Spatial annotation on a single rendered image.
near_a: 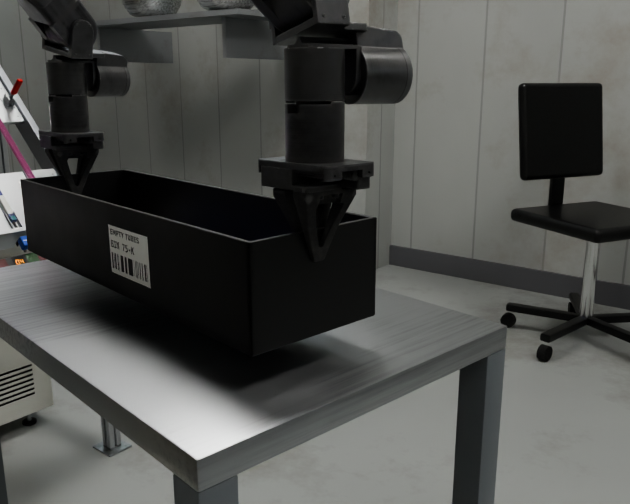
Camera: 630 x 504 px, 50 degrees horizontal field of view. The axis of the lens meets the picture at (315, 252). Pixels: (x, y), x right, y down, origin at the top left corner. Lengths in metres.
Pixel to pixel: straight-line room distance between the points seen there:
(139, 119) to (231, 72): 1.10
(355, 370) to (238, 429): 0.16
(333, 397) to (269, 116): 4.05
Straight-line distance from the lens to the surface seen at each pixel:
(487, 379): 0.86
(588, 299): 3.09
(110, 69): 1.15
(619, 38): 3.57
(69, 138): 1.08
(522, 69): 3.71
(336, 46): 0.65
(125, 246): 0.83
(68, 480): 2.12
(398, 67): 0.68
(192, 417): 0.63
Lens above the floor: 1.09
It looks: 14 degrees down
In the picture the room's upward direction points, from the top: straight up
